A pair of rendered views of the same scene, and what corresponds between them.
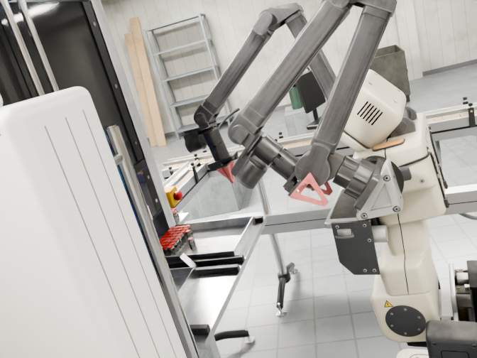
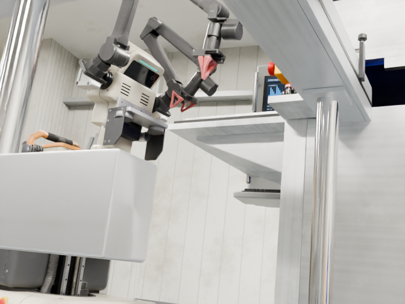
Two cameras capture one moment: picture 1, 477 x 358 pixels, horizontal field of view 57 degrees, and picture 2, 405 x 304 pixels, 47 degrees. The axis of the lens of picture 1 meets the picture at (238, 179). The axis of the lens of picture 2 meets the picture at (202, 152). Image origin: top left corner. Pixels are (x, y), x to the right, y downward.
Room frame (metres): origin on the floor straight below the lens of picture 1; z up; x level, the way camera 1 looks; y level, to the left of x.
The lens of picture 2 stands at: (3.00, 0.28, 0.43)
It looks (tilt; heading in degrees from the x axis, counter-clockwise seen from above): 14 degrees up; 189
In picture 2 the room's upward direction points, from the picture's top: 6 degrees clockwise
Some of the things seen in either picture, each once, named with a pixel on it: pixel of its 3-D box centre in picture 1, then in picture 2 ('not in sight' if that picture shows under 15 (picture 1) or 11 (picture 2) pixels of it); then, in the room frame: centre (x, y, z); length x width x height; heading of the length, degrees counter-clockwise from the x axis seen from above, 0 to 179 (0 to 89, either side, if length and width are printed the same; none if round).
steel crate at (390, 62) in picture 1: (375, 78); not in sight; (6.82, -2.49, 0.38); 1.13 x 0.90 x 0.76; 165
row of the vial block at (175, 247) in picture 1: (181, 241); not in sight; (1.51, 0.27, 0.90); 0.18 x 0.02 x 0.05; 158
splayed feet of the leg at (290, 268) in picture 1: (285, 282); not in sight; (2.39, -0.11, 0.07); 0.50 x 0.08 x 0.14; 159
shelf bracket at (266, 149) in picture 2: not in sight; (243, 155); (1.56, 0.19, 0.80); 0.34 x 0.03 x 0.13; 69
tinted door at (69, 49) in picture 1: (81, 96); not in sight; (1.48, 0.42, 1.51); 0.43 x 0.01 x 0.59; 159
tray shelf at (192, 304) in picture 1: (176, 273); (275, 152); (1.34, 0.29, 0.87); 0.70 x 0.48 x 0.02; 159
